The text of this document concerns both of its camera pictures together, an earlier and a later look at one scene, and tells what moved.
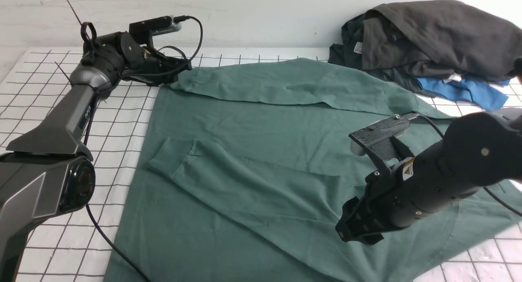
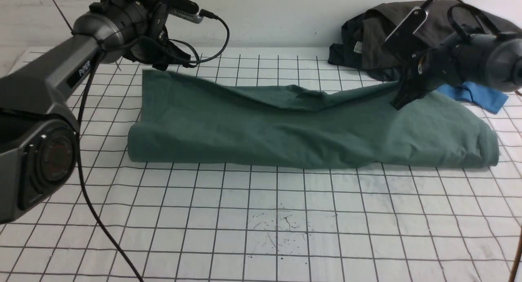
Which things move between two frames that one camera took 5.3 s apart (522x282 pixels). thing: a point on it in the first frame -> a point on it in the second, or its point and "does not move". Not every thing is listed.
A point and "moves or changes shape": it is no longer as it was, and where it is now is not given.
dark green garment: [348, 55] does not move
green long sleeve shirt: [244, 169] moves or changes shape
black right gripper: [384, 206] -> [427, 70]
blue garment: [483, 91] does not move
